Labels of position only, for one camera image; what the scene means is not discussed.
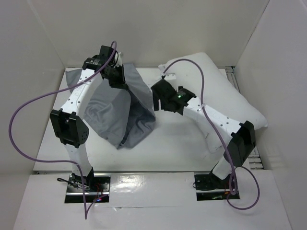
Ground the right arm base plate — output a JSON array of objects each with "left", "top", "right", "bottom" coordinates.
[{"left": 192, "top": 173, "right": 240, "bottom": 201}]

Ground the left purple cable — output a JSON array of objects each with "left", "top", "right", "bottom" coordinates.
[{"left": 8, "top": 41, "right": 118, "bottom": 219}]

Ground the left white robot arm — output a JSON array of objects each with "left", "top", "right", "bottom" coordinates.
[{"left": 50, "top": 42, "right": 128, "bottom": 191}]

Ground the purple cable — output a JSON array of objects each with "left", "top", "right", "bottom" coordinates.
[
  {"left": 162, "top": 58, "right": 261, "bottom": 211},
  {"left": 8, "top": 41, "right": 118, "bottom": 219}
]

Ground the grey pillowcase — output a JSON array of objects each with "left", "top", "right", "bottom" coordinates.
[{"left": 66, "top": 62, "right": 156, "bottom": 150}]

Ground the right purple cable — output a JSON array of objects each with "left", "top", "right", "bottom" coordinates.
[{"left": 162, "top": 58, "right": 261, "bottom": 211}]

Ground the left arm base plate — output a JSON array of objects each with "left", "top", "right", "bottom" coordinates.
[{"left": 57, "top": 173, "right": 111, "bottom": 204}]

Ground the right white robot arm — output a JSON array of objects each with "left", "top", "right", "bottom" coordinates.
[{"left": 151, "top": 79, "right": 256, "bottom": 191}]

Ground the aluminium frame rail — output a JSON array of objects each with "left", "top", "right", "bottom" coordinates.
[{"left": 225, "top": 67, "right": 264, "bottom": 170}]

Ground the white pillow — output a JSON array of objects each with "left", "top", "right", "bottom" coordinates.
[{"left": 158, "top": 52, "right": 268, "bottom": 154}]

